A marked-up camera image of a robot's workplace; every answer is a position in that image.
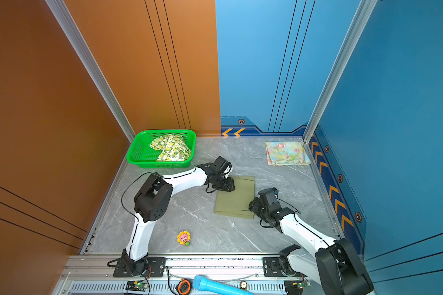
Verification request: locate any green plastic basket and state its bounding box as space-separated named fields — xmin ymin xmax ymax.
xmin=126 ymin=130 xmax=197 ymax=168

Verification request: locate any pastel floral skirt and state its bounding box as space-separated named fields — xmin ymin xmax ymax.
xmin=265 ymin=141 xmax=311 ymax=166

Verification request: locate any right green circuit board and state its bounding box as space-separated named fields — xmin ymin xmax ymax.
xmin=293 ymin=279 xmax=311 ymax=290

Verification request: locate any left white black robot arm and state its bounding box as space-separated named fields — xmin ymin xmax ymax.
xmin=119 ymin=156 xmax=235 ymax=276

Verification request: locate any yellow flower toy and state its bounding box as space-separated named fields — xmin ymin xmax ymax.
xmin=177 ymin=231 xmax=191 ymax=247

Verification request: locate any green circuit board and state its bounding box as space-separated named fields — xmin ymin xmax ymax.
xmin=125 ymin=280 xmax=150 ymax=295
xmin=293 ymin=279 xmax=311 ymax=290

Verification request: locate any left green circuit board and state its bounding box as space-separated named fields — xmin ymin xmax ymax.
xmin=125 ymin=280 xmax=150 ymax=295

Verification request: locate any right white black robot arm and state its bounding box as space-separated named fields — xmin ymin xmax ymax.
xmin=249 ymin=188 xmax=374 ymax=295

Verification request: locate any olive green skirt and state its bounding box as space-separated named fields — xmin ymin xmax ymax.
xmin=214 ymin=176 xmax=255 ymax=220

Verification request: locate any blue cylindrical flashlight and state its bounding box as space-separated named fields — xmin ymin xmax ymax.
xmin=193 ymin=275 xmax=252 ymax=295

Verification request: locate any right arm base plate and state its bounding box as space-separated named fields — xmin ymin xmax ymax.
xmin=262 ymin=256 xmax=301 ymax=277

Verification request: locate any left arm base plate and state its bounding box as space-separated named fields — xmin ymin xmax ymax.
xmin=113 ymin=257 xmax=166 ymax=278

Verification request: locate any yellow green patterned skirt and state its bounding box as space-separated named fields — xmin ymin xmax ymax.
xmin=150 ymin=134 xmax=191 ymax=162

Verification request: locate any orange black tape measure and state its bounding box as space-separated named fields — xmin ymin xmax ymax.
xmin=176 ymin=279 xmax=192 ymax=295

